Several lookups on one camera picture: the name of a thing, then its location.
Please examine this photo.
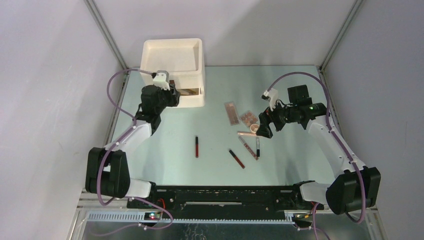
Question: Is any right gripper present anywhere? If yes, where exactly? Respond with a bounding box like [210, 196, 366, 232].
[255, 97, 297, 139]

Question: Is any white drawer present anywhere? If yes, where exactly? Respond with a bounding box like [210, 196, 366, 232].
[175, 88, 205, 108]

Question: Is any white drawer organizer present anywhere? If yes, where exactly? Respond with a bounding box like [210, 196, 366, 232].
[140, 38, 206, 95]

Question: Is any red lip gloss black cap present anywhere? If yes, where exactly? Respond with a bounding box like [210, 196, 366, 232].
[195, 136, 199, 158]

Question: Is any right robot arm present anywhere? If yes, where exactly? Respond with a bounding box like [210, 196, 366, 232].
[256, 85, 381, 215]

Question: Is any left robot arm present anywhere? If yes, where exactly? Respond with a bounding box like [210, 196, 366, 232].
[85, 83, 181, 208]

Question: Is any round cream compact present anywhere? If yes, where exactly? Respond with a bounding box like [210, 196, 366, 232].
[249, 123, 260, 134]

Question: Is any clear mascara tube black cap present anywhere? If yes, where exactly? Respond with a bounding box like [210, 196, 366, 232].
[256, 137, 261, 158]

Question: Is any small square blush palette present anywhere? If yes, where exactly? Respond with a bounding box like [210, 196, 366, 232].
[239, 111, 259, 128]

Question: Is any pink concealer tube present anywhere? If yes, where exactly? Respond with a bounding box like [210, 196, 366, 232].
[237, 131, 257, 137]

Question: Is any red lettered lip gloss tube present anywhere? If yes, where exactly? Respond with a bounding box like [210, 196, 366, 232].
[238, 136, 259, 160]

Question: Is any dark red lip gloss tube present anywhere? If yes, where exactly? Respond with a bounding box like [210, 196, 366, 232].
[228, 149, 245, 169]

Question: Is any long eyeshadow palette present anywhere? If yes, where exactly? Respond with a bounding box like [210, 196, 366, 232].
[224, 101, 240, 126]

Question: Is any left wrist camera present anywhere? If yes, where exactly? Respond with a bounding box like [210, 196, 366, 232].
[152, 70, 170, 91]

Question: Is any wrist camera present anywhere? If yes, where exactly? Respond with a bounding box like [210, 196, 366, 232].
[152, 70, 170, 91]
[261, 88, 279, 111]

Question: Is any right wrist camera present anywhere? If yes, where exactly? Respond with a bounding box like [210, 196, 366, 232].
[261, 88, 279, 111]

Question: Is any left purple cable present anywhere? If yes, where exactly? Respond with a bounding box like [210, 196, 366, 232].
[87, 68, 175, 238]

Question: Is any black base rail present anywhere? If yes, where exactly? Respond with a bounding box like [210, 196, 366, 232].
[147, 184, 314, 221]

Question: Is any aluminium frame rail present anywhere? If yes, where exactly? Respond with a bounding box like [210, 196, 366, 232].
[83, 0, 128, 69]

